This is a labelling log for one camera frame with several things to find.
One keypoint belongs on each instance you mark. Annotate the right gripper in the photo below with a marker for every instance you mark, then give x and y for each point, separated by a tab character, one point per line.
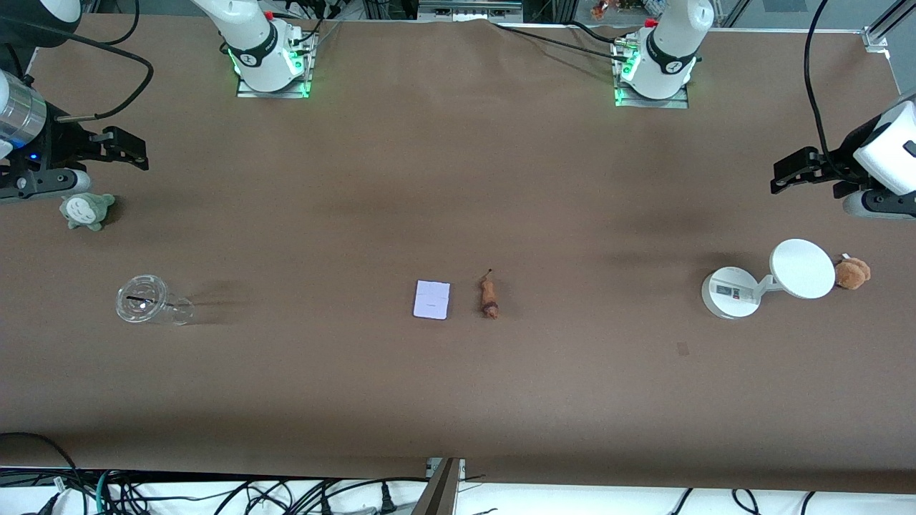
63	146

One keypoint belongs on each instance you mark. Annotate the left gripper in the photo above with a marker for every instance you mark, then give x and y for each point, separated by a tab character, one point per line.
839	167

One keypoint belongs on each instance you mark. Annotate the brown lion figurine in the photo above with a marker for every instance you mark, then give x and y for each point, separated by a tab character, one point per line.
489	295

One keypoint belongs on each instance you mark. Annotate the white card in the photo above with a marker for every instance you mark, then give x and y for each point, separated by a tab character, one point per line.
431	300

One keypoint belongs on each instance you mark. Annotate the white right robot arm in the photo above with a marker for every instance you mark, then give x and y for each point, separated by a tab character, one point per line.
250	36

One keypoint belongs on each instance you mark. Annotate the grey Totoro plush toy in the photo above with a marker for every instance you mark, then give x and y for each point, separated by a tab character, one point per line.
84	211

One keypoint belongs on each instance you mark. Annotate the brown plush toy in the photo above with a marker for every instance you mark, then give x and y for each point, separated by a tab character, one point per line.
851	274

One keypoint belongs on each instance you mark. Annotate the clear plastic cup with lid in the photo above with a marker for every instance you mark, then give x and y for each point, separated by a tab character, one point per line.
172	311

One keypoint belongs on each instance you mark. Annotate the small orange background toy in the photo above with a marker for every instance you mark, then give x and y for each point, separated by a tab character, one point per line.
600	10

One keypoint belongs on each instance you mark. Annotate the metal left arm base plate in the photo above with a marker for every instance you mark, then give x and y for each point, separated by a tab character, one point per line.
676	104

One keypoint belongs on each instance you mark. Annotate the aluminium frame profile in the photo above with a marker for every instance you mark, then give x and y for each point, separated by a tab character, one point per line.
876	36

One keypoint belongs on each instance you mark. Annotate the brown angled post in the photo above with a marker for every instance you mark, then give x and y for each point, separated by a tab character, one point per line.
440	490

